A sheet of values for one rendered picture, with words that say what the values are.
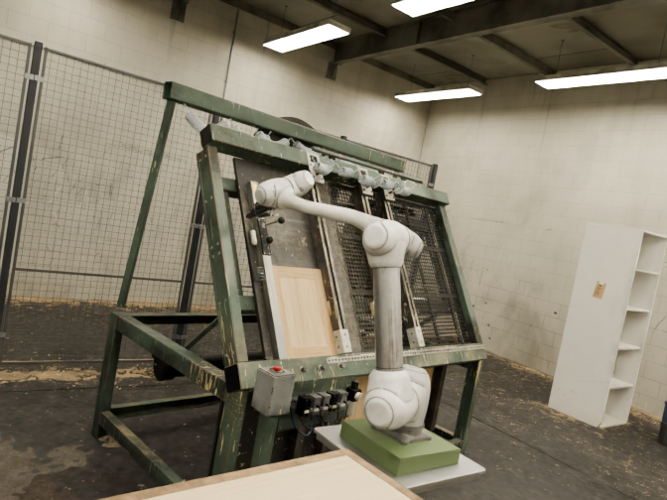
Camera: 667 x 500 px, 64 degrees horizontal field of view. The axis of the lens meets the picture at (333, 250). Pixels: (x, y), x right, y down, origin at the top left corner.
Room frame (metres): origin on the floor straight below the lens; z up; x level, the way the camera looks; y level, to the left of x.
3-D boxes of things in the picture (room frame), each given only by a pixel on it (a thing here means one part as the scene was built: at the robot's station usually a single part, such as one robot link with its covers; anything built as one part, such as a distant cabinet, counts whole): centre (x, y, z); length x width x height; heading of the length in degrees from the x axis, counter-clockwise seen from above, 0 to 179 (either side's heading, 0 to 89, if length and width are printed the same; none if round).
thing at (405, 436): (2.10, -0.41, 0.84); 0.22 x 0.18 x 0.06; 132
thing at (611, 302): (5.71, -3.04, 1.03); 0.61 x 0.58 x 2.05; 127
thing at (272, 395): (2.22, 0.14, 0.84); 0.12 x 0.12 x 0.18; 46
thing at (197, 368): (3.56, 0.03, 0.41); 2.20 x 1.38 x 0.83; 136
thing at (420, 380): (2.08, -0.40, 0.98); 0.18 x 0.16 x 0.22; 152
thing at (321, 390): (2.58, -0.12, 0.69); 0.50 x 0.14 x 0.24; 136
